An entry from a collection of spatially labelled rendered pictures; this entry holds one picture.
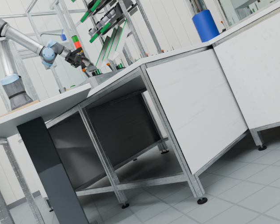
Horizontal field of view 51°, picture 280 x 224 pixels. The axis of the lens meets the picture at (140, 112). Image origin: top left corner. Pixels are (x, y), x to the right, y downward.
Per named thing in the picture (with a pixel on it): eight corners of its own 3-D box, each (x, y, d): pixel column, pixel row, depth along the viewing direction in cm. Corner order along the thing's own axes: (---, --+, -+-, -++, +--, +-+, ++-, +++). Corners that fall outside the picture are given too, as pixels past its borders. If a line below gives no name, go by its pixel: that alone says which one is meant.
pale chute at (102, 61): (108, 62, 198) (102, 59, 196) (100, 69, 209) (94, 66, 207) (119, 30, 209) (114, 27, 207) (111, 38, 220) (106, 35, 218)
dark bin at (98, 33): (98, 35, 199) (90, 27, 198) (91, 43, 210) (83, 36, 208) (121, 14, 213) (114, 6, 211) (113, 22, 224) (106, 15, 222)
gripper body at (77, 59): (76, 69, 225) (62, 61, 219) (79, 60, 229) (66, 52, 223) (81, 65, 220) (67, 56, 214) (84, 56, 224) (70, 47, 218)
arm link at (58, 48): (44, 48, 214) (49, 38, 215) (57, 56, 219) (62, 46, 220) (46, 47, 207) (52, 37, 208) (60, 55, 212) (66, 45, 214)
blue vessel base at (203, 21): (216, 41, 230) (202, 9, 230) (201, 49, 241) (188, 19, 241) (226, 38, 241) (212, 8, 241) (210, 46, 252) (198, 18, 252)
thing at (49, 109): (-42, 140, 143) (-44, 134, 143) (-1, 141, 229) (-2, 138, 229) (91, 87, 161) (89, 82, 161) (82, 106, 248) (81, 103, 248)
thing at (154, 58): (142, 63, 157) (140, 58, 157) (37, 128, 266) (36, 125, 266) (248, 34, 254) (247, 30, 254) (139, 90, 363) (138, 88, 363)
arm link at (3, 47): (7, 97, 197) (-17, 18, 195) (10, 99, 211) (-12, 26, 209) (25, 93, 200) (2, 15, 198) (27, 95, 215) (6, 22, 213)
